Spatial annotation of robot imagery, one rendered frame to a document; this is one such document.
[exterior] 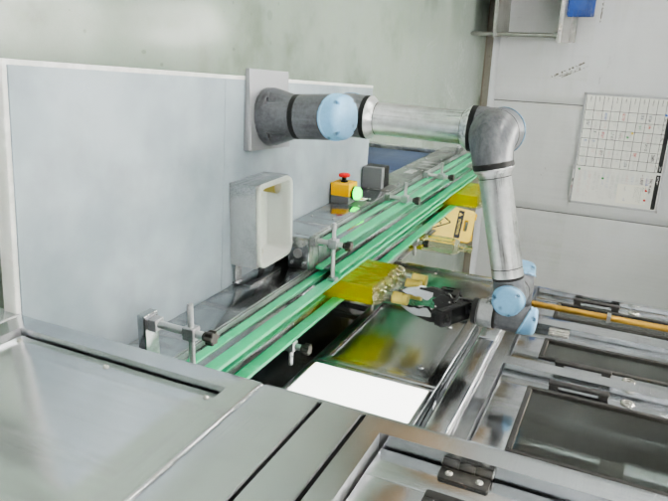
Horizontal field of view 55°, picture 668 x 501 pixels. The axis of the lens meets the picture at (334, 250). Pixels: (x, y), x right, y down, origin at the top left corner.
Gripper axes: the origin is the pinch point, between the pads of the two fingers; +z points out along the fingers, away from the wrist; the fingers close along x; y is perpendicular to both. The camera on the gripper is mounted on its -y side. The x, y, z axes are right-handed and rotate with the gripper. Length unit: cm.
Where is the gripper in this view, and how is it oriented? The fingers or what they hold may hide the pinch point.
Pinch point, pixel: (405, 298)
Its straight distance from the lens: 181.8
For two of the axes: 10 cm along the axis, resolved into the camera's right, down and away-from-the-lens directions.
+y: 4.2, -2.3, 8.8
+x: 0.5, -9.6, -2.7
